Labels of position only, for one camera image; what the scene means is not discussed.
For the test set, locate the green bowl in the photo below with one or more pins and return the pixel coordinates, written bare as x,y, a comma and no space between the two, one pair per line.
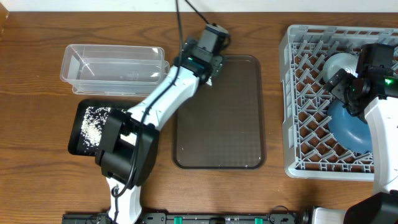
339,61

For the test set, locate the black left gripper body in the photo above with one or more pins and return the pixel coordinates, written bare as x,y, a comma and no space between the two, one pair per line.
213,68

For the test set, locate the grey dishwasher rack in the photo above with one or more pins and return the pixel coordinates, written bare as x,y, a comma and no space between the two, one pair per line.
310,150

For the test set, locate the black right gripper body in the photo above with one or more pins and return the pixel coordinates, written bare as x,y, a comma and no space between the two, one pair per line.
342,83

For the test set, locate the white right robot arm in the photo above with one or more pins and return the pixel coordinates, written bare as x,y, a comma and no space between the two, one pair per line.
373,95

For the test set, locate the white rice pile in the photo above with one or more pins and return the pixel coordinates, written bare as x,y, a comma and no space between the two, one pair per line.
92,126

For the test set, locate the black waste tray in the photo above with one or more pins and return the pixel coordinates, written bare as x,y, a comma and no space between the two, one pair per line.
82,106

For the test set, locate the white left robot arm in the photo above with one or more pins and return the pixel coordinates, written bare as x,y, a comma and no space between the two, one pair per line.
129,142

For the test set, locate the clear plastic bin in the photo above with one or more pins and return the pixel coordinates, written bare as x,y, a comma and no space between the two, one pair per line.
113,70

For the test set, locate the dark blue bowl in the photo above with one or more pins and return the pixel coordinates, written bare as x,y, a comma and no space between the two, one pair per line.
350,132

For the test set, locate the brown serving tray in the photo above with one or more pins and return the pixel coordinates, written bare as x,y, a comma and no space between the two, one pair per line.
222,125

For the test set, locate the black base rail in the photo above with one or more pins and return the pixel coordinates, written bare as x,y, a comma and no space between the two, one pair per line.
163,218

